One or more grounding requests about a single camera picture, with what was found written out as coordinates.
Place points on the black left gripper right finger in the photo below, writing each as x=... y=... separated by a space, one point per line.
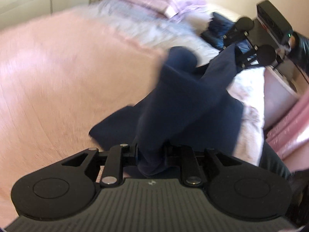
x=196 y=169

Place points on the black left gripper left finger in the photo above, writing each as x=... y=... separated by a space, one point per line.
x=113 y=166

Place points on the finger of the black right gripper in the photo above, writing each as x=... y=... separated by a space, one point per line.
x=246 y=60
x=234 y=36

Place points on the navy blue sweatshirt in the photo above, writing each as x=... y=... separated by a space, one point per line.
x=189 y=106

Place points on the pile of dark clothes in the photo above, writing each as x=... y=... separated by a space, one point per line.
x=219 y=25

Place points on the person's right hand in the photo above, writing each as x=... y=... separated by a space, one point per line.
x=292 y=42

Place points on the person's black right sleeve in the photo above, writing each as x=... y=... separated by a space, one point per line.
x=299 y=54

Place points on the white plastic storage box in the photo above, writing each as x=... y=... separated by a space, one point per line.
x=280 y=93

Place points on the pink curtain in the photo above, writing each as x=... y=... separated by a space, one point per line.
x=291 y=132

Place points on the pink quilted bed cover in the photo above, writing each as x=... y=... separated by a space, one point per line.
x=61 y=74

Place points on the person's dark trouser leg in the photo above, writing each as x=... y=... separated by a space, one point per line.
x=298 y=210

